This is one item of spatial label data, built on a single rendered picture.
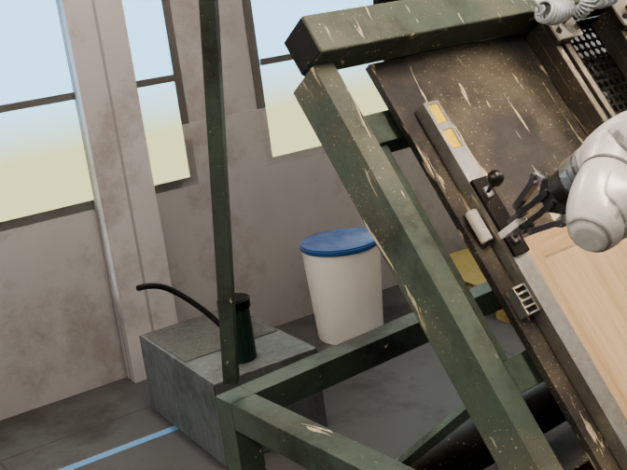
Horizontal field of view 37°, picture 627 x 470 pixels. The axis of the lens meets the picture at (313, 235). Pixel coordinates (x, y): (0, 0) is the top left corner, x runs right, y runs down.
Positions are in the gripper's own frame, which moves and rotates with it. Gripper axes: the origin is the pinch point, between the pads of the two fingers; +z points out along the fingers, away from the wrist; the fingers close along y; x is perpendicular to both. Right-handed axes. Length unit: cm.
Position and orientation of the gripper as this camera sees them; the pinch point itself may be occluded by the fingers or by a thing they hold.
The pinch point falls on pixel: (512, 228)
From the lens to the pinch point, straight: 205.2
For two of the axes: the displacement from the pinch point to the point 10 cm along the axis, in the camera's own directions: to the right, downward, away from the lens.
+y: 4.6, 8.6, -2.4
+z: -4.3, 4.4, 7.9
